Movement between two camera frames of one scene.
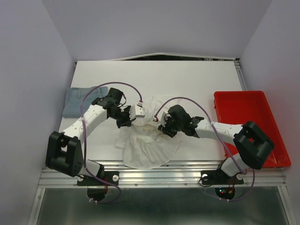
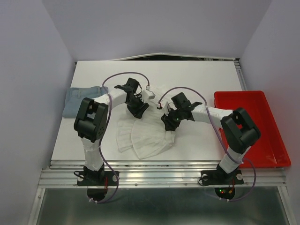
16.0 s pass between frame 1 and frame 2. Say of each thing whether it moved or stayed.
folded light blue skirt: stayed
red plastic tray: stayed
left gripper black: moved
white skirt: moved
